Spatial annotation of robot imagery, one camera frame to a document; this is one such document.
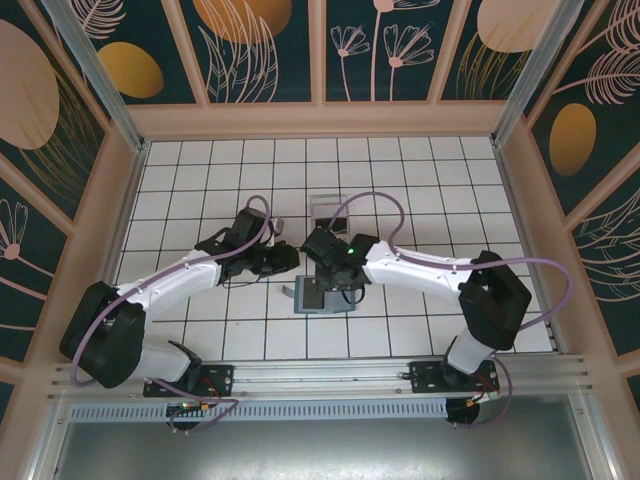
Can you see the dark grey card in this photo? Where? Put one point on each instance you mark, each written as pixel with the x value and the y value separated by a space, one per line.
pixel 312 300

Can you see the black card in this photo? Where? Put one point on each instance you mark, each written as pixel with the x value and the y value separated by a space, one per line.
pixel 340 225

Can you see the white card pink print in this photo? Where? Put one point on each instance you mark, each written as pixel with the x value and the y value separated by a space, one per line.
pixel 320 206

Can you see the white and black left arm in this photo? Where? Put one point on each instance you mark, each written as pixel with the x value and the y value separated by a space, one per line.
pixel 165 295

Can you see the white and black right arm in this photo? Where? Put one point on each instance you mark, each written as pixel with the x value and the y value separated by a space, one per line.
pixel 415 275

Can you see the small clear plastic box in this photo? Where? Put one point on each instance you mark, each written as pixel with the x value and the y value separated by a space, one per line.
pixel 317 222

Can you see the grey metal sheet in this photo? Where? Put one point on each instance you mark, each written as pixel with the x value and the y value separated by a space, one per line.
pixel 320 450

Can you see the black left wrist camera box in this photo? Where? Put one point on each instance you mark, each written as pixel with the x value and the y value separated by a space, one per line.
pixel 252 227

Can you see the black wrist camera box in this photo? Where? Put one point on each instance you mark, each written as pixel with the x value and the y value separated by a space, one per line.
pixel 322 247
pixel 252 227

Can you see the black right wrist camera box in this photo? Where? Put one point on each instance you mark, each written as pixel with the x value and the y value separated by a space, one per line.
pixel 322 247

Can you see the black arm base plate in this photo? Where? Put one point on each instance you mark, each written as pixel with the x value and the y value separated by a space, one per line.
pixel 422 377
pixel 222 380

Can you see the aluminium table edge rail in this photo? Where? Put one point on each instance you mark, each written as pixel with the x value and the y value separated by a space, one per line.
pixel 525 240
pixel 119 225

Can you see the wall panel pink flowers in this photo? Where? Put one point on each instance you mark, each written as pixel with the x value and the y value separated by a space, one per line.
pixel 370 75

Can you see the wall panel orange circle leaves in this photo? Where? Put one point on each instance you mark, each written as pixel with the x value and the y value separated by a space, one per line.
pixel 295 60

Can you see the wall panel small yellow oval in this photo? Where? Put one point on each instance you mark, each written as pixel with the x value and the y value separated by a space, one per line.
pixel 165 50

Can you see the aluminium frame post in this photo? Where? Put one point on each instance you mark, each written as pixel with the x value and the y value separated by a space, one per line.
pixel 105 85
pixel 529 75

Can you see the wall panel single flower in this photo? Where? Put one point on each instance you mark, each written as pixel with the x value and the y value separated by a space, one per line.
pixel 25 280

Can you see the wall panel pale circle stems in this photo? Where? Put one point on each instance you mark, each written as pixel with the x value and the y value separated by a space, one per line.
pixel 465 50

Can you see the wall panel pink leaves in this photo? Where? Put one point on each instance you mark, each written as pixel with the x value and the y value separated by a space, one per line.
pixel 610 270

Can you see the wall panel oval and fern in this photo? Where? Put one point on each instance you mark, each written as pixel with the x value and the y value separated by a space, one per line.
pixel 572 140

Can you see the wall panel large pale oval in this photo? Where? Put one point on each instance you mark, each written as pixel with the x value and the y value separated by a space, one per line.
pixel 30 90

